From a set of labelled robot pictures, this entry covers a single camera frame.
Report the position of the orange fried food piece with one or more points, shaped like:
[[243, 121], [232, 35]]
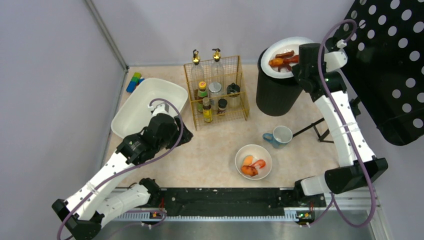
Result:
[[276, 62]]

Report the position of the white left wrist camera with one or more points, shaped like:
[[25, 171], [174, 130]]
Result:
[[162, 108]]

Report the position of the dark sauce glass bottle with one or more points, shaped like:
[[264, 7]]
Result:
[[197, 72]]

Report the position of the white plastic basin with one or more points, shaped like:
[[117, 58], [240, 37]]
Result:
[[135, 113]]

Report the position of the blue ceramic mug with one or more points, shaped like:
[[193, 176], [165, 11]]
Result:
[[280, 137]]

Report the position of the black perforated panel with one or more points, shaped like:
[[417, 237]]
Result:
[[385, 64]]

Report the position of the black trash bin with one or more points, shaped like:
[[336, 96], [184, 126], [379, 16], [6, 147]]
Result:
[[275, 97]]

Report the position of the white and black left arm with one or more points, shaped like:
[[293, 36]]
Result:
[[91, 208]]

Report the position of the black lid round jar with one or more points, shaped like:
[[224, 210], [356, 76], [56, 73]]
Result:
[[233, 91]]

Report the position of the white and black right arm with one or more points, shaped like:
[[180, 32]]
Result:
[[355, 157]]

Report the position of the small yellow label bottle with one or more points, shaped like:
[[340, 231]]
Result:
[[207, 110]]

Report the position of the orange sausage piece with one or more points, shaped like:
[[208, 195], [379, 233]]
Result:
[[285, 55]]

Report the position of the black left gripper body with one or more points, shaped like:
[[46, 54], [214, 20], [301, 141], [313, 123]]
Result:
[[182, 133]]

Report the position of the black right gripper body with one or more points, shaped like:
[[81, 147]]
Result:
[[298, 72]]

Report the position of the silver lid white can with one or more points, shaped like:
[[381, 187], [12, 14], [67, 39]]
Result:
[[214, 94]]

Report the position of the small dark spice jar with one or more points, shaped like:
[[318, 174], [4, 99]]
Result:
[[222, 106]]

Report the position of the red sausage piece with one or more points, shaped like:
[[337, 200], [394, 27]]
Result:
[[291, 60]]

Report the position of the orange toy food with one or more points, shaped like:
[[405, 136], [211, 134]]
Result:
[[248, 160]]

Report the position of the dark octopus sausage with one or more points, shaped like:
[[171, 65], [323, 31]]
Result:
[[285, 67]]

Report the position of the blue green toy blocks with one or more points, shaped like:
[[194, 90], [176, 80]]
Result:
[[135, 81]]

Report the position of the gold wire rack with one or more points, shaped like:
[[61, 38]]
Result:
[[232, 74]]

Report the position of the brown fried toy food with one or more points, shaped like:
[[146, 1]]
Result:
[[249, 170]]

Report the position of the white bowl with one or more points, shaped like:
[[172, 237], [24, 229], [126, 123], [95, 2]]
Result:
[[258, 152]]

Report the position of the white paper plate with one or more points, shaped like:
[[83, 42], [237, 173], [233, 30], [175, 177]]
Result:
[[285, 45]]

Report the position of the toy shrimp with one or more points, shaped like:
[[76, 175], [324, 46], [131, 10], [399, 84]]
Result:
[[259, 164]]

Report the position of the yellow cap sauce bottle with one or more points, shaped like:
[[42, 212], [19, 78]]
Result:
[[201, 94]]

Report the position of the clear gold-top oil bottle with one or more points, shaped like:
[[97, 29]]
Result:
[[217, 68]]

